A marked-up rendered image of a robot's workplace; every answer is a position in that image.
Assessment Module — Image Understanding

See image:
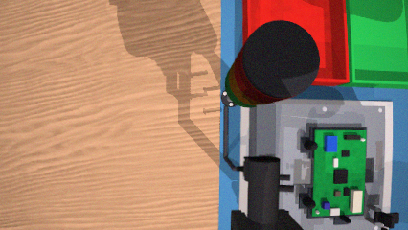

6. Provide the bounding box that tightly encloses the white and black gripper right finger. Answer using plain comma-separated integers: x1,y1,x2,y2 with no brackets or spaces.
278,209,304,230

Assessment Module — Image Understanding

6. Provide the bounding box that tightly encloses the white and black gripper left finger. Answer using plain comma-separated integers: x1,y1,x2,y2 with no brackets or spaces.
231,210,253,230

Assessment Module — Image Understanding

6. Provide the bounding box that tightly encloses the green circuit board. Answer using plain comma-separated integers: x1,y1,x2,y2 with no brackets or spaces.
312,130,366,217

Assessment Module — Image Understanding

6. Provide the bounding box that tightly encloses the red bin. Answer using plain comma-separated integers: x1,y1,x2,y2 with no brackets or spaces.
242,0,349,86

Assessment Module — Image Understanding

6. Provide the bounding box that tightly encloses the green open bin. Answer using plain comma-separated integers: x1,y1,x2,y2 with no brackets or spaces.
337,0,408,89

